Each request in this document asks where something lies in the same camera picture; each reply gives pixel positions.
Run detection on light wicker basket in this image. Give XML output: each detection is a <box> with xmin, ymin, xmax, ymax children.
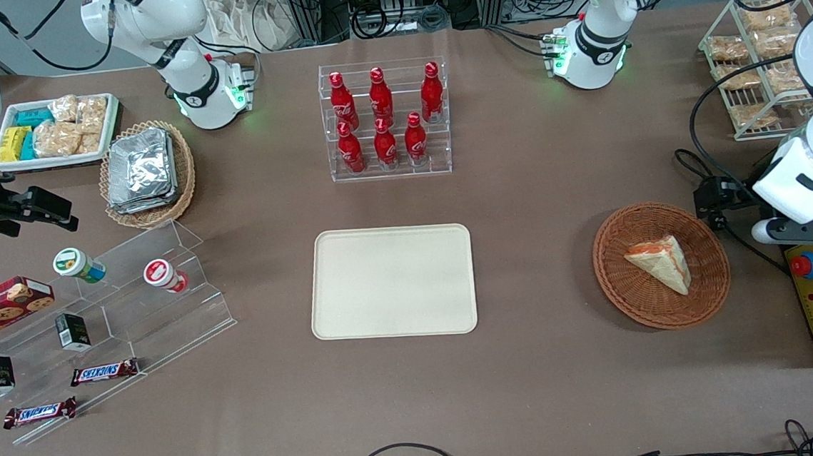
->
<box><xmin>95</xmin><ymin>117</ymin><xmax>199</xmax><ymax>232</ymax></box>

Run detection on cream cloth bag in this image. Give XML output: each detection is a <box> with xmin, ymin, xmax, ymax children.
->
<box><xmin>203</xmin><ymin>0</ymin><xmax>303</xmax><ymax>57</ymax></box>

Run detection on white wire rack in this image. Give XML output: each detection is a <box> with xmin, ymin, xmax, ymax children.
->
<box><xmin>695</xmin><ymin>0</ymin><xmax>813</xmax><ymax>145</ymax></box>

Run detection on brown wicker basket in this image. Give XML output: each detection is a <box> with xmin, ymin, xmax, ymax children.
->
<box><xmin>589</xmin><ymin>196</ymin><xmax>734</xmax><ymax>335</ymax></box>

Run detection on tangled black cables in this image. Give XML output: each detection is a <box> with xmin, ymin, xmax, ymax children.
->
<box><xmin>658</xmin><ymin>417</ymin><xmax>813</xmax><ymax>456</ymax></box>

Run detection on red cola bottle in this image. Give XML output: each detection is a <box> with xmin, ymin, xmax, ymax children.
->
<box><xmin>402</xmin><ymin>111</ymin><xmax>430</xmax><ymax>166</ymax></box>
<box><xmin>372</xmin><ymin>116</ymin><xmax>400</xmax><ymax>171</ymax></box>
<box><xmin>418</xmin><ymin>60</ymin><xmax>446</xmax><ymax>124</ymax></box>
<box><xmin>328</xmin><ymin>70</ymin><xmax>360</xmax><ymax>131</ymax></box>
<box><xmin>335</xmin><ymin>119</ymin><xmax>367</xmax><ymax>176</ymax></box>
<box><xmin>367</xmin><ymin>65</ymin><xmax>395</xmax><ymax>125</ymax></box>

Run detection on yellow snack pack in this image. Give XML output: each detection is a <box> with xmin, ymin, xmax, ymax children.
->
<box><xmin>0</xmin><ymin>126</ymin><xmax>34</xmax><ymax>163</ymax></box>

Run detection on green lid yogurt cup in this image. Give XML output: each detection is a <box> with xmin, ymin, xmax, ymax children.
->
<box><xmin>51</xmin><ymin>245</ymin><xmax>108</xmax><ymax>287</ymax></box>

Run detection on white rectangular snack tray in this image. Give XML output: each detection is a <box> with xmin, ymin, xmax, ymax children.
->
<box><xmin>0</xmin><ymin>92</ymin><xmax>123</xmax><ymax>173</ymax></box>

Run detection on clear acrylic step display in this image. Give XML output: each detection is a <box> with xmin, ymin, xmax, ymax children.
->
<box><xmin>0</xmin><ymin>215</ymin><xmax>246</xmax><ymax>448</ymax></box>

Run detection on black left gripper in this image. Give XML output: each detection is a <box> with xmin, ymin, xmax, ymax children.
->
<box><xmin>693</xmin><ymin>174</ymin><xmax>761</xmax><ymax>215</ymax></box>

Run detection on triangular sandwich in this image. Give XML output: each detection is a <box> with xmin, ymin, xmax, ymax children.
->
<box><xmin>622</xmin><ymin>233</ymin><xmax>693</xmax><ymax>300</ymax></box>

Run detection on clear bag of fried snacks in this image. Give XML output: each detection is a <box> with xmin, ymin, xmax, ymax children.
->
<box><xmin>707</xmin><ymin>33</ymin><xmax>750</xmax><ymax>64</ymax></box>
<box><xmin>729</xmin><ymin>101</ymin><xmax>780</xmax><ymax>130</ymax></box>
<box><xmin>764</xmin><ymin>60</ymin><xmax>810</xmax><ymax>96</ymax></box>
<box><xmin>739</xmin><ymin>0</ymin><xmax>794</xmax><ymax>33</ymax></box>
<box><xmin>713</xmin><ymin>61</ymin><xmax>763</xmax><ymax>92</ymax></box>
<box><xmin>750</xmin><ymin>27</ymin><xmax>801</xmax><ymax>61</ymax></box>

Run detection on beige plastic tray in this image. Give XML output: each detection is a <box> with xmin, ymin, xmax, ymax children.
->
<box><xmin>305</xmin><ymin>221</ymin><xmax>480</xmax><ymax>345</ymax></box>

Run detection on black power cable with plug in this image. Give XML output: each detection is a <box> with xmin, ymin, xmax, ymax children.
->
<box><xmin>672</xmin><ymin>141</ymin><xmax>792</xmax><ymax>285</ymax></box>

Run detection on snickers chocolate bar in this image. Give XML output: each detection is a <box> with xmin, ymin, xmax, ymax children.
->
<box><xmin>68</xmin><ymin>357</ymin><xmax>142</xmax><ymax>388</ymax></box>
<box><xmin>1</xmin><ymin>395</ymin><xmax>80</xmax><ymax>431</ymax></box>

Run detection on red lid yogurt cup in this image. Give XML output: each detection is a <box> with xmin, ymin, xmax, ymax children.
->
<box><xmin>142</xmin><ymin>255</ymin><xmax>191</xmax><ymax>296</ymax></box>

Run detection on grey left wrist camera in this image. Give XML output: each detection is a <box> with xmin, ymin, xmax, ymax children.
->
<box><xmin>750</xmin><ymin>216</ymin><xmax>813</xmax><ymax>253</ymax></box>

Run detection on silver foil packet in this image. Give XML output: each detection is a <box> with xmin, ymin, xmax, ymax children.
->
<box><xmin>106</xmin><ymin>180</ymin><xmax>181</xmax><ymax>216</ymax></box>
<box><xmin>105</xmin><ymin>126</ymin><xmax>176</xmax><ymax>201</ymax></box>

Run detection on clear acrylic bottle rack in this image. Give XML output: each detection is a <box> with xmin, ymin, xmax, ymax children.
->
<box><xmin>317</xmin><ymin>56</ymin><xmax>455</xmax><ymax>184</ymax></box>

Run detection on aluminium frame rack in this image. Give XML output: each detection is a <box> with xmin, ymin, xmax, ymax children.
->
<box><xmin>282</xmin><ymin>0</ymin><xmax>516</xmax><ymax>46</ymax></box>

